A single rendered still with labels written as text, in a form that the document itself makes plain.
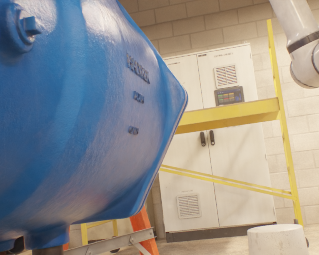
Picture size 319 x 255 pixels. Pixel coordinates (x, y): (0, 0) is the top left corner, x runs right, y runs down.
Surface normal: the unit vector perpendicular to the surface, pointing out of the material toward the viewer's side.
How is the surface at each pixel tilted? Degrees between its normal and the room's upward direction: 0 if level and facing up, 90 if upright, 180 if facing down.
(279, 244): 87
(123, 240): 79
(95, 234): 90
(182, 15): 90
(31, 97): 113
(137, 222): 93
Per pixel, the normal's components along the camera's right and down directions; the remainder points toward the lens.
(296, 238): 0.47, -0.23
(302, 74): -0.83, 0.48
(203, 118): -0.24, -0.10
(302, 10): 0.19, -0.15
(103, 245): 0.78, -0.36
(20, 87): 0.92, 0.22
